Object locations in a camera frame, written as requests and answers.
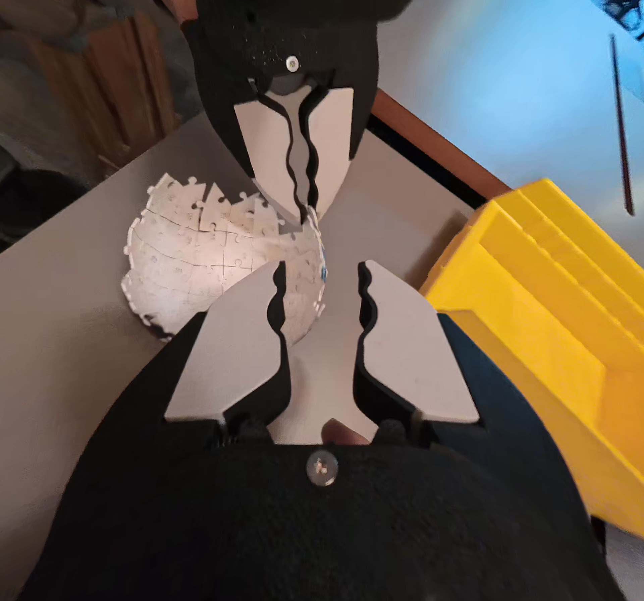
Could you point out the brown wooden post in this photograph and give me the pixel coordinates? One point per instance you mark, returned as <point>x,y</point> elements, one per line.
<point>427,133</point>

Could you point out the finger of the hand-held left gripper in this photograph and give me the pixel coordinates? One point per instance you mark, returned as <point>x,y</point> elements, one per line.
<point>334,133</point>
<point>261,148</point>

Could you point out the yellow plastic bin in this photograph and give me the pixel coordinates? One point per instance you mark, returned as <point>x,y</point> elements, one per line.
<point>528,309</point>

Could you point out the colourful cartoon puzzle ball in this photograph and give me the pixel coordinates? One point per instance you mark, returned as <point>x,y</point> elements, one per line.
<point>201,259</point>

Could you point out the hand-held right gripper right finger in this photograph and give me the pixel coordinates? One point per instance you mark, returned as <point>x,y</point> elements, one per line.
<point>417,364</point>

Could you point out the thin dark rod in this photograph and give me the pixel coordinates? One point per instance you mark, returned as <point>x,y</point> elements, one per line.
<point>623,133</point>

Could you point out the person's right hand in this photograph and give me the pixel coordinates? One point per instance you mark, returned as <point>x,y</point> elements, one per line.
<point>347,434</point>

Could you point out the brown wooden cabinet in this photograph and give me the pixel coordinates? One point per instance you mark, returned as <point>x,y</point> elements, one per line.
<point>100,98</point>

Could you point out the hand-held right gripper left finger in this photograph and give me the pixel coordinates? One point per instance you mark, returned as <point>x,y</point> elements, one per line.
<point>231,359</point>

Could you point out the dark rounded object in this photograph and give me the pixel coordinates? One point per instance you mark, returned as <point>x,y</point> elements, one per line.
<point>40,204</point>

